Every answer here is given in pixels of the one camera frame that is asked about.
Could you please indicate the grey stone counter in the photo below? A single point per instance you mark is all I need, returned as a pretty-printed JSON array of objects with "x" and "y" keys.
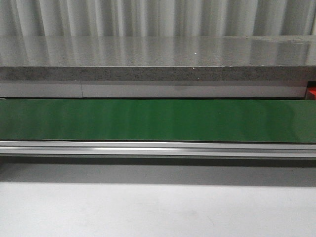
[{"x": 157, "y": 67}]

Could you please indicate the red box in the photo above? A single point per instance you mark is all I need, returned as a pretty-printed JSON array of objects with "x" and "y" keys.
[{"x": 311, "y": 93}]

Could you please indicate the white pleated curtain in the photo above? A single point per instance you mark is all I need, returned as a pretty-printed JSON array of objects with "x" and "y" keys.
[{"x": 162, "y": 18}]

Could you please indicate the aluminium conveyor frame rail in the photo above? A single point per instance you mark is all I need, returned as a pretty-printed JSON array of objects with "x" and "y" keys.
[{"x": 172, "y": 149}]

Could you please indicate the green conveyor belt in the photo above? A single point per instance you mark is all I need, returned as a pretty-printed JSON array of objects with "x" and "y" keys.
[{"x": 213, "y": 120}]

